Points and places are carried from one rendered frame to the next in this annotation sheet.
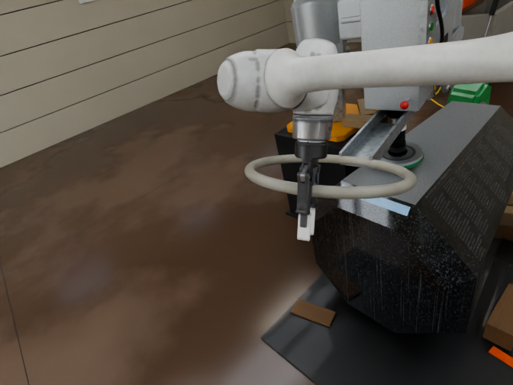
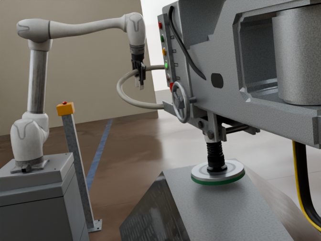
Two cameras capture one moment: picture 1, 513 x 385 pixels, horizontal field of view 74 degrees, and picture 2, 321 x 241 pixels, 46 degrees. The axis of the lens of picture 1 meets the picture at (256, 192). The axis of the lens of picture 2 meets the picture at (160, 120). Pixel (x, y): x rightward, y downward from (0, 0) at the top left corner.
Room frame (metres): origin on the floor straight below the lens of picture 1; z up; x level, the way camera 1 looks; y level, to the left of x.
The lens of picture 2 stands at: (1.92, -2.03, 1.46)
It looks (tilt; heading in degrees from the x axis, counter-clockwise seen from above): 12 degrees down; 121
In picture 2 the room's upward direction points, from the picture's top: 9 degrees counter-clockwise
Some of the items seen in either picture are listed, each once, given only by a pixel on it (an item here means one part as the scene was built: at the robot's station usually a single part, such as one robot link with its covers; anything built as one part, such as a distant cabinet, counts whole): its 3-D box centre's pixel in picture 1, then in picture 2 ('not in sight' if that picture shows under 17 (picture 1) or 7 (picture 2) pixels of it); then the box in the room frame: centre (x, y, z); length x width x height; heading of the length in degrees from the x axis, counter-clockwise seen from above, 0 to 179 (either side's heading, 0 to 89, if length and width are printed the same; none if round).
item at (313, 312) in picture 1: (312, 312); not in sight; (1.29, -0.14, 0.02); 0.25 x 0.10 x 0.01; 50
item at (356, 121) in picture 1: (359, 121); not in sight; (2.00, -0.76, 0.81); 0.20 x 0.10 x 0.05; 44
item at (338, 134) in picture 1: (331, 118); not in sight; (2.24, -0.65, 0.76); 0.49 x 0.49 x 0.05; 36
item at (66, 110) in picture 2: not in sight; (77, 167); (-0.26, 0.16, 0.54); 0.20 x 0.20 x 1.09; 36
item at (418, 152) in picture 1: (397, 153); (217, 169); (1.33, -0.68, 0.92); 0.21 x 0.21 x 0.01
